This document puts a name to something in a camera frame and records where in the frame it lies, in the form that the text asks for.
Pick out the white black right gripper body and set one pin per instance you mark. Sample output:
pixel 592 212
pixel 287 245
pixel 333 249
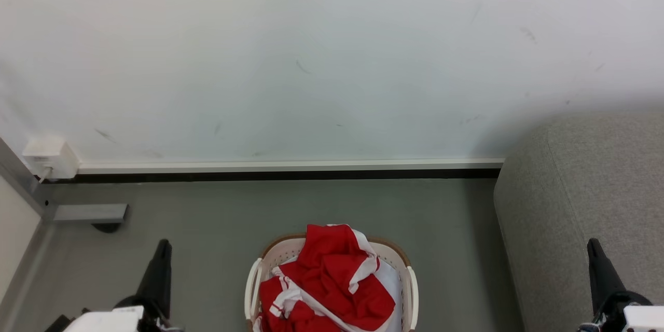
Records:
pixel 635 316

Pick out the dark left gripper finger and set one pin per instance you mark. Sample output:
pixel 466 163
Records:
pixel 157 275

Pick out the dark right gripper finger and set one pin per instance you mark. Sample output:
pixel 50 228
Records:
pixel 602 275

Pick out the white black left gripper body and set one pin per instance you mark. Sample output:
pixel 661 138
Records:
pixel 116 317

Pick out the red and white sports jersey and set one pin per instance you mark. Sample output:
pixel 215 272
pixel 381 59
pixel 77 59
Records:
pixel 332 254

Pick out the grey fabric sofa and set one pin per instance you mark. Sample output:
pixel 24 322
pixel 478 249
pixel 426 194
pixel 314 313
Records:
pixel 576 187

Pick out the black caster wheel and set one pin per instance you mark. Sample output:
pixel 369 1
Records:
pixel 107 227

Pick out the white laundry basket brown rim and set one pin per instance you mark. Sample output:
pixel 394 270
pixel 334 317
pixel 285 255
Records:
pixel 254 282

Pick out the beige partition panel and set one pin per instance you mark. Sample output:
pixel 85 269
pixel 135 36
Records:
pixel 14 233

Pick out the white cloth in basket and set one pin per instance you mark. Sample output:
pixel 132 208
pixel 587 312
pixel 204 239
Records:
pixel 390 282

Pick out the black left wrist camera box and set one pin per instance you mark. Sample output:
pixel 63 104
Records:
pixel 56 324

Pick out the white wall power adapter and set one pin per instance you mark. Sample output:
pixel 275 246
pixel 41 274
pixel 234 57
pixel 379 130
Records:
pixel 51 157

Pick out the white wall baseboard strip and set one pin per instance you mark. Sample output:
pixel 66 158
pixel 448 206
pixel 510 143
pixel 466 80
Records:
pixel 290 165

